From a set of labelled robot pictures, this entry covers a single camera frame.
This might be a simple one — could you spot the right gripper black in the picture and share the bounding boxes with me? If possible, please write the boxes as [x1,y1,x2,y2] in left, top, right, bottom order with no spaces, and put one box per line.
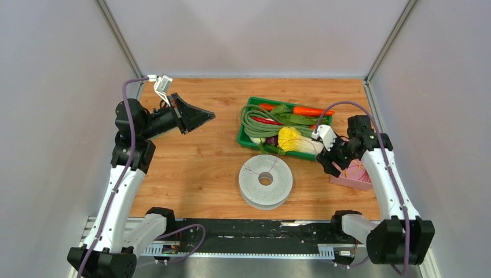
[316,131,357,177]

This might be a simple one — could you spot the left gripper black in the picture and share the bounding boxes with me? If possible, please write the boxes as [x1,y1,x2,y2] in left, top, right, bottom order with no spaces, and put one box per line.
[140,93,214,140]

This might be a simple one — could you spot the pink rubber band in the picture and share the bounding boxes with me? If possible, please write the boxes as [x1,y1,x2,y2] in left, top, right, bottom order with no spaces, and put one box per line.
[267,138,323,173]

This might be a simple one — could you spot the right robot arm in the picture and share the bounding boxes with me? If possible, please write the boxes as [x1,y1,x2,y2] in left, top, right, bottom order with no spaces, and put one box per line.
[311,115,435,267]

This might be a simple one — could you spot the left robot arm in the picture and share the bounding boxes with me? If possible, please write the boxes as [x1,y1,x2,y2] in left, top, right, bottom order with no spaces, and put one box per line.
[67,93,216,277]

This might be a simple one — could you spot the pink plastic box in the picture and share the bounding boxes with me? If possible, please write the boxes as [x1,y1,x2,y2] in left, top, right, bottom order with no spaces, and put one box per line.
[330,160,373,191]

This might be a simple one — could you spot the yellow rubber bands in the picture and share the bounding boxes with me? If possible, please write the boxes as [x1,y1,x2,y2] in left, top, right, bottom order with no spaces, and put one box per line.
[342,160,371,183]

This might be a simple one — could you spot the yellow napa cabbage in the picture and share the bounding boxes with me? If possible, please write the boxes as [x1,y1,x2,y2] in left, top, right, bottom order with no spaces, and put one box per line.
[278,127,324,155]

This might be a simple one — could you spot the orange carrot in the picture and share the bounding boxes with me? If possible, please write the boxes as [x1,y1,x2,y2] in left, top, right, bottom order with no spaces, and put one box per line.
[292,106,335,118]

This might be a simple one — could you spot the purple eggplant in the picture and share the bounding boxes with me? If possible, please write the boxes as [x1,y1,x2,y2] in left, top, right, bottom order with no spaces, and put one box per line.
[265,136,279,147]

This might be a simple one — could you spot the green long beans bundle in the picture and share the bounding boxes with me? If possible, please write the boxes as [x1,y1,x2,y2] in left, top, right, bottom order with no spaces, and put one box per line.
[240,104,316,138]

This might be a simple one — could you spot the green leafy vegetable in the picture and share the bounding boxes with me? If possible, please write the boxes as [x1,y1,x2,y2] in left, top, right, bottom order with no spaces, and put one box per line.
[270,104,329,126]

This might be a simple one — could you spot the grey filament spool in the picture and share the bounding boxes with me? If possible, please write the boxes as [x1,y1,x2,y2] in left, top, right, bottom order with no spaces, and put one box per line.
[239,155,294,210]

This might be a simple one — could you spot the red chili pepper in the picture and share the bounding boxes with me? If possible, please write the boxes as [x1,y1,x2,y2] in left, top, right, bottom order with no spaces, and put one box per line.
[251,116,283,126]

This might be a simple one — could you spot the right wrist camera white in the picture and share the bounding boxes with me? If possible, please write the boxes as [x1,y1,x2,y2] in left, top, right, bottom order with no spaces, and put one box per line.
[311,125,338,151]

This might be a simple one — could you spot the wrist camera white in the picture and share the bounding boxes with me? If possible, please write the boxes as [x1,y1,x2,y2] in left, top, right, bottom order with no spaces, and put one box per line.
[311,125,338,151]
[147,75,173,105]

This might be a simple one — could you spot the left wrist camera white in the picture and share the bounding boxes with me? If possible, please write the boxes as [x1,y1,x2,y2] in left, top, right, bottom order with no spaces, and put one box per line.
[147,75,173,105]

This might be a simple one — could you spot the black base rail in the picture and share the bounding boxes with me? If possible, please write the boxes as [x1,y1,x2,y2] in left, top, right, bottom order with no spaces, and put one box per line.
[80,217,384,265]

